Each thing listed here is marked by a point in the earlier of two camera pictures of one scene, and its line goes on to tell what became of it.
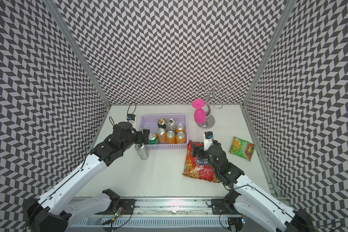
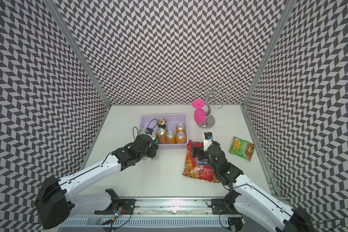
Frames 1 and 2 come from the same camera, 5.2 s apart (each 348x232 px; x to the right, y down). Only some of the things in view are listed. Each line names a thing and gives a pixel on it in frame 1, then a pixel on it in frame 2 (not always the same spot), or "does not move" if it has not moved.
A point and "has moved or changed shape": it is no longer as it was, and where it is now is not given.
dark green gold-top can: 161,123 does not move
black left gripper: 145,135 → 153,151
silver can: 171,125 has moved or changed shape
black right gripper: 195,151 does not move
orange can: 170,137 does not move
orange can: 181,137 does not move
